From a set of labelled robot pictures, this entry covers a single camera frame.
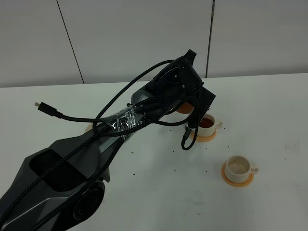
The brown clay teapot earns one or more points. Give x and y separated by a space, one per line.
185 108

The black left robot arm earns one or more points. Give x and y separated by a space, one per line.
61 186

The white teacup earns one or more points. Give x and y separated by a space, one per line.
238 169
208 125

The orange coaster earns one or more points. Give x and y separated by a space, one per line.
204 139
234 184

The orange coaster near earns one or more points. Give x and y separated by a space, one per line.
234 184

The white teacup near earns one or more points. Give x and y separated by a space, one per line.
238 169

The white teacup far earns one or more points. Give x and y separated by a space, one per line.
208 125

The beige round teapot coaster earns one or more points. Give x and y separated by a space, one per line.
89 127

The orange coaster far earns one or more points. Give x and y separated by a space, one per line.
204 139

